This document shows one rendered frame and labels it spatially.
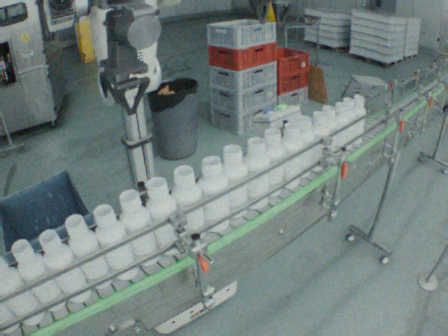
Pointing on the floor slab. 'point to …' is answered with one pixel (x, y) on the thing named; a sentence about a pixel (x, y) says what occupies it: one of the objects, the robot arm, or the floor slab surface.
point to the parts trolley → (297, 35)
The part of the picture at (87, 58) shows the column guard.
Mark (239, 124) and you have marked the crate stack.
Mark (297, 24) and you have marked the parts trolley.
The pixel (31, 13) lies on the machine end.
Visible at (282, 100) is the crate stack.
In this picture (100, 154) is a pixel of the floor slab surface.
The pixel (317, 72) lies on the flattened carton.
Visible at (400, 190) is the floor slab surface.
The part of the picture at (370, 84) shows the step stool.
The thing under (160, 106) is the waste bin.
